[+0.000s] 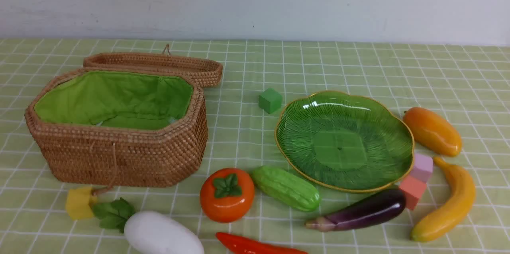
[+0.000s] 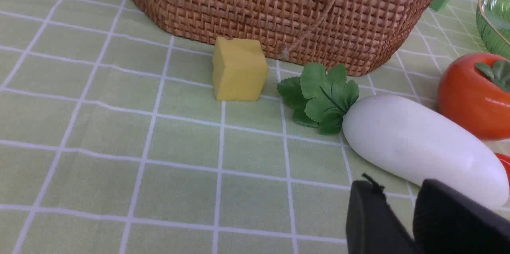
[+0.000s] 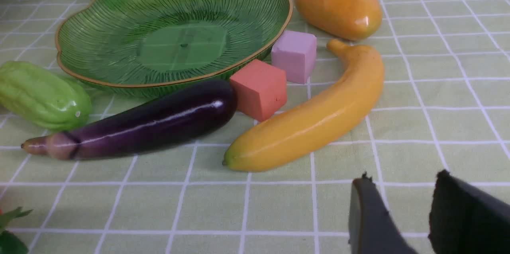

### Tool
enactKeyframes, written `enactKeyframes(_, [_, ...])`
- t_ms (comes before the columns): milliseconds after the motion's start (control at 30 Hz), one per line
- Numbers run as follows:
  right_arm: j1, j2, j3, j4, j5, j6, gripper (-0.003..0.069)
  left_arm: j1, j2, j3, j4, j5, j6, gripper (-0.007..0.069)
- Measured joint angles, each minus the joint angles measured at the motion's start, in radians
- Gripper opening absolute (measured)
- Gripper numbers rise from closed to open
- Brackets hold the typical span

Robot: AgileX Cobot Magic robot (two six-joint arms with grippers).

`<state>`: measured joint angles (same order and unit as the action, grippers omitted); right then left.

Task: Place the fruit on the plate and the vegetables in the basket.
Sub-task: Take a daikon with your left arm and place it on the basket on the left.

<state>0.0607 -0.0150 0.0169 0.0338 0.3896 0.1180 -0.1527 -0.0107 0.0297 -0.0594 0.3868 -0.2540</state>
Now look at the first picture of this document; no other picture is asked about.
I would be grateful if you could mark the green leaf-shaped glass plate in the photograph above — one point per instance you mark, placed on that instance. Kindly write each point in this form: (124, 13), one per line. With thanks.
(344, 142)

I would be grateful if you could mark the purple eggplant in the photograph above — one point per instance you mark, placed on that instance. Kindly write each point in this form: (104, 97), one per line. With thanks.
(373, 210)

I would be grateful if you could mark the green foam cube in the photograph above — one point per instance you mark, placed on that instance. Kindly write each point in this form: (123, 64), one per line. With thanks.
(270, 100)

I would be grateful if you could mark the white radish with leaves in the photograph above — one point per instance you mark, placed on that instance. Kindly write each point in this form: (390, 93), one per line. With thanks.
(148, 232)

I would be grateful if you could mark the red chili pepper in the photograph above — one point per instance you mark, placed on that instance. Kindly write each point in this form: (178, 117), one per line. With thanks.
(241, 245)

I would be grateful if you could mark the yellow foam cube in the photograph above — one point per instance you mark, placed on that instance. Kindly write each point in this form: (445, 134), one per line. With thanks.
(79, 203)

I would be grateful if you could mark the yellow banana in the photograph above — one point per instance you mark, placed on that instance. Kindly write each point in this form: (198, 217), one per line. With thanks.
(455, 209)

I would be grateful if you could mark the orange yellow mango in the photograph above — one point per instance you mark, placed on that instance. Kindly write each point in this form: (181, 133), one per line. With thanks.
(433, 131)

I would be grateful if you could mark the woven wicker basket lid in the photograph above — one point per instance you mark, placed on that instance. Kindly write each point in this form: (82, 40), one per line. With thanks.
(204, 72)

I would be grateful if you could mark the green cucumber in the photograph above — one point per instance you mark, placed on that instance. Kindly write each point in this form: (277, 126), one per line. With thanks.
(286, 187)

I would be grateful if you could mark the woven wicker basket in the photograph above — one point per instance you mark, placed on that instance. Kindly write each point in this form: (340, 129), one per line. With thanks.
(120, 127)

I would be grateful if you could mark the orange persimmon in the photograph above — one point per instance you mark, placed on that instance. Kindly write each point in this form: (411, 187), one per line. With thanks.
(227, 195)

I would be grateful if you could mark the pink foam cube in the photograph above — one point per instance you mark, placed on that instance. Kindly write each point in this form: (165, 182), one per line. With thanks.
(422, 168)

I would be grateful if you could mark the green checked tablecloth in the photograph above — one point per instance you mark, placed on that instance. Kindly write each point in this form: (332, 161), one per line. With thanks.
(467, 85)

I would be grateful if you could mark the salmon foam cube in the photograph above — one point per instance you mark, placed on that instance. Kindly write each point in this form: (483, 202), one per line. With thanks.
(413, 190)

